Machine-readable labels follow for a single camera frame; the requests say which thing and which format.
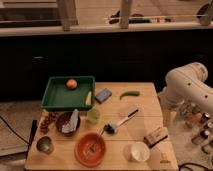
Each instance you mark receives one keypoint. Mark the brown dried food pile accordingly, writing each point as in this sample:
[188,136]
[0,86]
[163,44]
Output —
[49,119]

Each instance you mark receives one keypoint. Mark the orange bowl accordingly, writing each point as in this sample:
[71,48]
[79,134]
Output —
[83,144]

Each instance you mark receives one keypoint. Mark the yellow banana piece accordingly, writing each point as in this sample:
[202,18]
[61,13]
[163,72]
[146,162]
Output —
[88,99]

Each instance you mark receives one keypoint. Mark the green chili pepper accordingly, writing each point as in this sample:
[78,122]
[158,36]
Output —
[129,93]

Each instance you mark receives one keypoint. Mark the metal whisk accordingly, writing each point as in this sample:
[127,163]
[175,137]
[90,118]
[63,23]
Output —
[91,149]

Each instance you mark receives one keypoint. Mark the tan block eraser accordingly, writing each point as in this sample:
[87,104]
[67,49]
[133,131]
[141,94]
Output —
[156,136]

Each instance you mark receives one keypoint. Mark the small green cup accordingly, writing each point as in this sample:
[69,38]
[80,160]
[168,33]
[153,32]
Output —
[93,116]

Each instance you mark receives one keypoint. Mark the orange fruit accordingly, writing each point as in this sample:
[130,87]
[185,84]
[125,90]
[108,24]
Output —
[71,84]

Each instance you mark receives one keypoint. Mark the white plastic cup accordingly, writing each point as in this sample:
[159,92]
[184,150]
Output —
[138,152]

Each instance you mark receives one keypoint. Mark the dark brown bowl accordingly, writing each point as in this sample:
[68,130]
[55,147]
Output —
[63,124]

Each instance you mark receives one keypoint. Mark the crumpled white paper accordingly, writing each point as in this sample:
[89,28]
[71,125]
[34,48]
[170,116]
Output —
[71,124]

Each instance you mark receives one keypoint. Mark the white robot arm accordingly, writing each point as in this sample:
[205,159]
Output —
[186,83]

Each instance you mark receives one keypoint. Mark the white handled dish brush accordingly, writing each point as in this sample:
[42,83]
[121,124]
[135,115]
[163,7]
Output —
[112,128]

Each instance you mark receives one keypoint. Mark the green plastic tray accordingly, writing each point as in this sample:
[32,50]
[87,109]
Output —
[57,97]

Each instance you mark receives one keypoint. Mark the small metal cup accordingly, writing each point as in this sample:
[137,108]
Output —
[45,145]

